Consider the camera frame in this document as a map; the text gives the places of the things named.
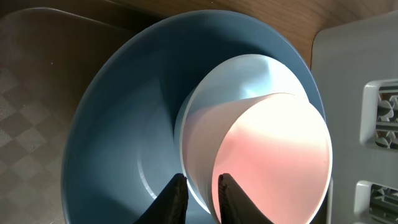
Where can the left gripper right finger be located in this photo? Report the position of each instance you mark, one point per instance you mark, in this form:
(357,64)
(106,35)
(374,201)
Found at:
(235,206)

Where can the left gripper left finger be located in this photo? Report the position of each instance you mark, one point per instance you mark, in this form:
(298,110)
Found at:
(170,206)

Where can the pink plastic cup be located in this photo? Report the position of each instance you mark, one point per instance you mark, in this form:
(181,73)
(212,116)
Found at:
(276,147)

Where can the grey dishwasher rack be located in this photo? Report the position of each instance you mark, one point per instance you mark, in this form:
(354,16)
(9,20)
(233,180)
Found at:
(355,68)

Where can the dark blue plate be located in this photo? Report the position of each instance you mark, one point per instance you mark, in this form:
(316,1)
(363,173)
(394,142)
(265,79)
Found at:
(121,152)

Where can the light blue small bowl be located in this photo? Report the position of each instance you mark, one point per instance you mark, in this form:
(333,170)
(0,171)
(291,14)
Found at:
(238,78)

